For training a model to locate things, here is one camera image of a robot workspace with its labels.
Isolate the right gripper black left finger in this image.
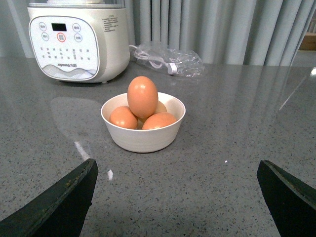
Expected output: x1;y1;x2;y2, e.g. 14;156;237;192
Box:
0;158;98;237

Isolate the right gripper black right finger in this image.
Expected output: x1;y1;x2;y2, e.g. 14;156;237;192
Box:
257;160;316;237

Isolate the brown egg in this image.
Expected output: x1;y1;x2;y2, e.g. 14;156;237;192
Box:
127;76;158;119

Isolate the brown egg bowl left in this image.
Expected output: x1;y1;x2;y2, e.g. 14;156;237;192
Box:
109;106;138;129

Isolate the brown egg bowl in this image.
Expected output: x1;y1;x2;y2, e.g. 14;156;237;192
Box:
109;106;138;129
142;112;177;130

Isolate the brown egg bowl right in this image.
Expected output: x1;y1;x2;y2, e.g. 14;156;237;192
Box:
142;112;177;130

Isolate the pale egg bowl back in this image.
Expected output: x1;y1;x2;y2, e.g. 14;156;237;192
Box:
155;101;167;114

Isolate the white round bowl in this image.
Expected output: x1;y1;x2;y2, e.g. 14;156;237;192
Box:
101;92;186;153

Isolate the white Joyoung blender appliance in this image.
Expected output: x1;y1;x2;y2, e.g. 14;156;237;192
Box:
28;0;130;83

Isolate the clear plastic bag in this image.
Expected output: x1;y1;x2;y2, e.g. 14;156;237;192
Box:
129;41;206;78

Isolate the grey pleated curtain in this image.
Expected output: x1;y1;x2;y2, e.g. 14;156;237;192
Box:
0;0;316;66

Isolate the white power cable plug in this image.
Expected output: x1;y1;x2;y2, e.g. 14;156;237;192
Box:
129;45;178;75

